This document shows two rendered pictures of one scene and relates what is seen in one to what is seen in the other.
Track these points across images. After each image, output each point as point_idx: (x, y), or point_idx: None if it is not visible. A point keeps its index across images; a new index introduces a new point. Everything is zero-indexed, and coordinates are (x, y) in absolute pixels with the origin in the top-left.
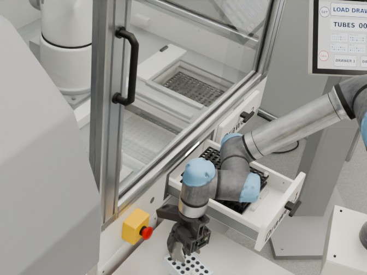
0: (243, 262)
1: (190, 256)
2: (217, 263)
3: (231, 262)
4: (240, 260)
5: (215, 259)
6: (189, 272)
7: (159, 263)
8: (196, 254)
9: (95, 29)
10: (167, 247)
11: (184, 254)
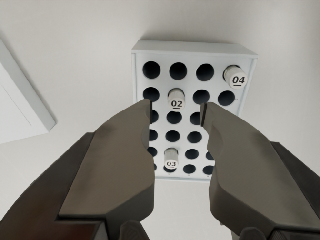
0: (317, 169)
1: (222, 107)
2: (271, 136)
3: (299, 154)
4: (319, 161)
5: (283, 125)
6: (166, 147)
7: (136, 28)
8: (262, 78)
9: None
10: (71, 146)
11: (200, 108)
